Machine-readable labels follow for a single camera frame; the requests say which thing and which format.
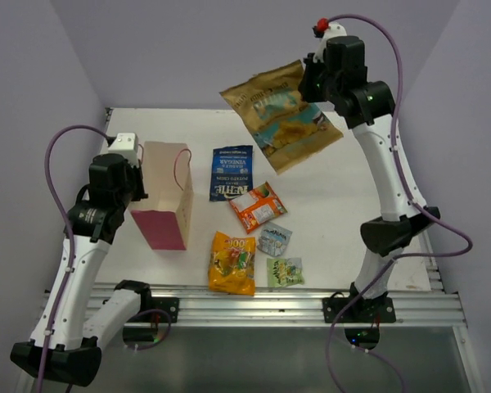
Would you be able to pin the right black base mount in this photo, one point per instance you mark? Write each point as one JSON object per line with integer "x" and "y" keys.
{"x": 378, "y": 310}

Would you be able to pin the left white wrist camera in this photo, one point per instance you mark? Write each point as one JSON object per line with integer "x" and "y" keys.
{"x": 124, "y": 144}

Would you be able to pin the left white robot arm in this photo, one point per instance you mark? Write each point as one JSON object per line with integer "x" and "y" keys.
{"x": 66, "y": 346}

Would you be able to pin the blue Kettle chips bag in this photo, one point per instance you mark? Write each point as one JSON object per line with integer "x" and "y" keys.
{"x": 231, "y": 172}

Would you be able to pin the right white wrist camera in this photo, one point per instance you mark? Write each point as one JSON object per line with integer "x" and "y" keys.
{"x": 325, "y": 29}

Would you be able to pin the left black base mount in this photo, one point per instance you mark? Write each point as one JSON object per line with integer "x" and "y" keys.
{"x": 165, "y": 309}

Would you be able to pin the yellow gummy candy bag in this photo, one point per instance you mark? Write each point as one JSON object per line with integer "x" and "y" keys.
{"x": 232, "y": 265}

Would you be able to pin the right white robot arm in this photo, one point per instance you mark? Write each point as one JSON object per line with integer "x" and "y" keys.
{"x": 387, "y": 236}

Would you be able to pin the small green snack packet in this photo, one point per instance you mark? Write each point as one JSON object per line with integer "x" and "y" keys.
{"x": 284, "y": 272}

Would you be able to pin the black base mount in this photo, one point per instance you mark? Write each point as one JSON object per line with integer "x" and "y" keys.
{"x": 378, "y": 310}
{"x": 165, "y": 309}

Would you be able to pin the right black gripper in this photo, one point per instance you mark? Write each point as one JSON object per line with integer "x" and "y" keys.
{"x": 312, "y": 65}

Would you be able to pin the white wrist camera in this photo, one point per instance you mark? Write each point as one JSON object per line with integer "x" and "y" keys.
{"x": 124, "y": 144}
{"x": 325, "y": 29}

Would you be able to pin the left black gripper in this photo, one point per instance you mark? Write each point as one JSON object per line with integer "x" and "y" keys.
{"x": 135, "y": 171}

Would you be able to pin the aluminium rail frame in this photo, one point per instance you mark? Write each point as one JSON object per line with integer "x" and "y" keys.
{"x": 279, "y": 341}

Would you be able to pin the large tan chips bag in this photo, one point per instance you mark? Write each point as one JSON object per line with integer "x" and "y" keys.
{"x": 286, "y": 129}

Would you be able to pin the pink and cream paper bag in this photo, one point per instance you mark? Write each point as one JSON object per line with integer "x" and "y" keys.
{"x": 164, "y": 217}

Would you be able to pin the small silver blue packet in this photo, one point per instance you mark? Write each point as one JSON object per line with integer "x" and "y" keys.
{"x": 274, "y": 239}

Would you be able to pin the orange snack packet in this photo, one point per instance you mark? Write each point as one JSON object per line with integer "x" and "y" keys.
{"x": 257, "y": 207}

